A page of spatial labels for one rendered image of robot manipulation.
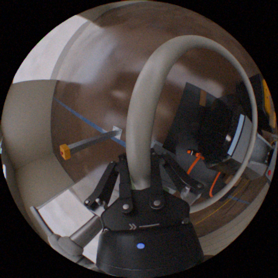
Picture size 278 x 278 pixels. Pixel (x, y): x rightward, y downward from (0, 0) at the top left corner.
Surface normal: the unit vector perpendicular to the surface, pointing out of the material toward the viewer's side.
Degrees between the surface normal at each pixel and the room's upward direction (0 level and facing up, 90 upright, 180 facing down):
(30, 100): 90
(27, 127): 90
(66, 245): 104
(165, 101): 0
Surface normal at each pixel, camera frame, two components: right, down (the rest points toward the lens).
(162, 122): -0.35, 0.25
